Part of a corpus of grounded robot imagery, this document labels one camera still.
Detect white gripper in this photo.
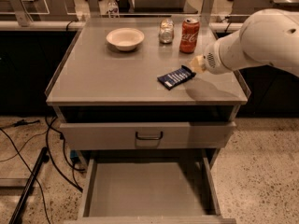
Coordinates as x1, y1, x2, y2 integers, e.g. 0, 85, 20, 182
189, 40, 231, 75

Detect blue rxbar blueberry bar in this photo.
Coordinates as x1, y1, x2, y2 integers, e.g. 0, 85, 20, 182
158, 65, 196, 91

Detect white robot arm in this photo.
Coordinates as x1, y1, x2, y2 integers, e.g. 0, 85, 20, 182
189, 9, 299, 77

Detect grey drawer cabinet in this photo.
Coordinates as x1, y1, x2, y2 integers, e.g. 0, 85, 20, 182
45, 16, 252, 224

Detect grey open middle drawer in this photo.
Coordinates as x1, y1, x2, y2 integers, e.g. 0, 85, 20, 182
64, 157, 237, 224

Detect grey top drawer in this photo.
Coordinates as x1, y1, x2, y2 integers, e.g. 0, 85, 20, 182
60, 122, 235, 150

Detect red coca-cola can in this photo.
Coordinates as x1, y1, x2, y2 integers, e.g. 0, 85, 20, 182
179, 18, 200, 53

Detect clear glass jar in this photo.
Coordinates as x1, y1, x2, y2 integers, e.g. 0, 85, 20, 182
159, 18, 174, 44

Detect white ceramic bowl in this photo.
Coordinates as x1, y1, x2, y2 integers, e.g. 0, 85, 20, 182
107, 28, 145, 51

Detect clear plastic water bottle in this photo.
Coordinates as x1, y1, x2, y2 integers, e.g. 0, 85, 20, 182
107, 0, 119, 18

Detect black bar on floor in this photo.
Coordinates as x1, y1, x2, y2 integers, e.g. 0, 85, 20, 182
8, 147, 49, 224

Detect black drawer handle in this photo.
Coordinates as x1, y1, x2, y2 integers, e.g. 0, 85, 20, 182
135, 132, 164, 141

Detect white counter rail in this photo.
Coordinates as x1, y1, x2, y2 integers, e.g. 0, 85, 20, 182
0, 21, 242, 33

